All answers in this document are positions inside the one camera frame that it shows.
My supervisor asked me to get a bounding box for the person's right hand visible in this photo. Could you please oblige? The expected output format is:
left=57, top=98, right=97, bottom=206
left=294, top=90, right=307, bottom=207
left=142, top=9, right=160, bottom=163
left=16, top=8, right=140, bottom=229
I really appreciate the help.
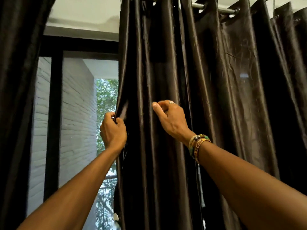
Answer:
left=152, top=100, right=196, bottom=146

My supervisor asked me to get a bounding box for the person's left hand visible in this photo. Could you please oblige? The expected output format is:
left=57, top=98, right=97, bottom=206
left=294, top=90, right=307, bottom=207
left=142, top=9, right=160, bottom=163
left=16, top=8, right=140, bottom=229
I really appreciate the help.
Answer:
left=100, top=112, right=128, bottom=154

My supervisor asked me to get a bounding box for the dark brown curtain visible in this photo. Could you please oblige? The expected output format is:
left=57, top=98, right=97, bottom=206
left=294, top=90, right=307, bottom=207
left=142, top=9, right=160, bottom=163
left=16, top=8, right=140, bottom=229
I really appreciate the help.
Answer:
left=113, top=0, right=207, bottom=230
left=0, top=0, right=58, bottom=230
left=180, top=0, right=307, bottom=230

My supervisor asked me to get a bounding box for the person's right forearm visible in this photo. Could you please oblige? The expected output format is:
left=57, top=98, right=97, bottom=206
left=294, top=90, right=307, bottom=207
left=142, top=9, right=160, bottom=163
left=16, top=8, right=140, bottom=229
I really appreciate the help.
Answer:
left=198, top=141, right=307, bottom=230

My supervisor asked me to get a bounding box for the person's left forearm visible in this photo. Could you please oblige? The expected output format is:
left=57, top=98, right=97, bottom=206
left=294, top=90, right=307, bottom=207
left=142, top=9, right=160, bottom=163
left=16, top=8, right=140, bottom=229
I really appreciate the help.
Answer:
left=18, top=147, right=122, bottom=230

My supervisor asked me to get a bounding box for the grey metal curtain rod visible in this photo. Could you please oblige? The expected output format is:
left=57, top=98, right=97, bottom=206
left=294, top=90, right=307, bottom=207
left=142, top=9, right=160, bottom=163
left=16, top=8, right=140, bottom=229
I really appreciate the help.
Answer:
left=140, top=0, right=240, bottom=15

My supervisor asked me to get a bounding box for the green beaded bracelet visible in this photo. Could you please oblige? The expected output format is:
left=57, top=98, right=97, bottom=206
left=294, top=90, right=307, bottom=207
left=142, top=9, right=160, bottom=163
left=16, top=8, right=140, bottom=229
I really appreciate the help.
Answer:
left=189, top=134, right=210, bottom=158

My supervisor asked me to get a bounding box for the orange woven patterned bracelet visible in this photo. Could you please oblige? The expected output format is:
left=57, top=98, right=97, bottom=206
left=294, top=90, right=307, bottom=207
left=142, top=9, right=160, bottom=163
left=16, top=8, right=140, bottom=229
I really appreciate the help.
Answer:
left=193, top=138, right=212, bottom=164

